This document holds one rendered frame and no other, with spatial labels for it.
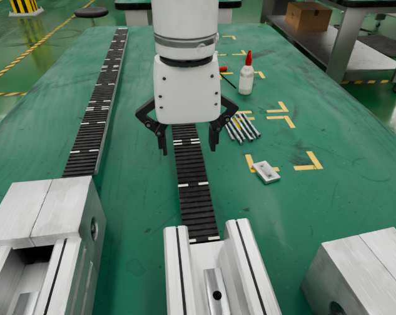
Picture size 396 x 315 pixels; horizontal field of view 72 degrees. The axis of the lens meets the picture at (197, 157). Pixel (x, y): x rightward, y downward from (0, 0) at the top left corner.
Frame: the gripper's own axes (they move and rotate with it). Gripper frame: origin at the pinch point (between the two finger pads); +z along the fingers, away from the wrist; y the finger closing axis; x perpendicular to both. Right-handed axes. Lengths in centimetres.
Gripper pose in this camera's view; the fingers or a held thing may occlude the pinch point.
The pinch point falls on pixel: (188, 143)
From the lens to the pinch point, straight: 47.7
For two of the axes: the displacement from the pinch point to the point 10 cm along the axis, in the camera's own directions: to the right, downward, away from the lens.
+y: -9.9, 0.9, -1.1
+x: 1.4, 6.2, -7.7
